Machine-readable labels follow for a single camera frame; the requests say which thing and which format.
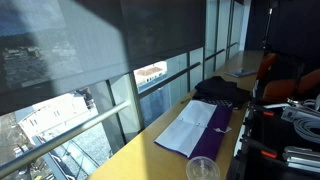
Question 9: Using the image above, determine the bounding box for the grey power strip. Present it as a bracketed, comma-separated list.
[280, 106, 320, 124]

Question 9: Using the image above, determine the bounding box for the white coiled cable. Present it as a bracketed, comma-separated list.
[292, 98, 320, 145]

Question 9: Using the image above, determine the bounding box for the blue magazine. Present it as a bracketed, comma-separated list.
[224, 67, 258, 79]

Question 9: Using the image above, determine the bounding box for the purple file folder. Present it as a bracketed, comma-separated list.
[153, 99, 234, 162]

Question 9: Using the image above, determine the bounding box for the black white checkerboard card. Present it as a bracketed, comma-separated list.
[199, 98, 234, 109]

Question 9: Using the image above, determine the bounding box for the orange handled clamp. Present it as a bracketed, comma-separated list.
[240, 137, 279, 160]
[248, 105, 276, 118]

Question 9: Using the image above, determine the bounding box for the black perforated breadboard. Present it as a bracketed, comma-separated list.
[227, 102, 320, 180]

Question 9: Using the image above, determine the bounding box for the metal window handrail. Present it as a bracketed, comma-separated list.
[137, 61, 202, 100]
[0, 99, 132, 178]

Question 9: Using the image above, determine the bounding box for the clear plastic cup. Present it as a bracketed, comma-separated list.
[185, 155, 221, 180]

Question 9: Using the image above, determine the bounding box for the black camera stand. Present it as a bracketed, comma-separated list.
[261, 0, 280, 51]

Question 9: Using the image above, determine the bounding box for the aluminium extrusion bar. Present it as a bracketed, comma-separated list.
[282, 145, 320, 174]

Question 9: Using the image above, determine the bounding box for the white paper sheet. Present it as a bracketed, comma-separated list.
[154, 99, 218, 158]

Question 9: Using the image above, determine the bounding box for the black folded cloth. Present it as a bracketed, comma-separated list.
[192, 75, 253, 109]

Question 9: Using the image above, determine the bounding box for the grey roller blind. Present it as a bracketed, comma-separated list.
[0, 0, 207, 116]

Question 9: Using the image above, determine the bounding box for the orange shell chair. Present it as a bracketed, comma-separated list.
[256, 52, 278, 82]
[261, 69, 320, 103]

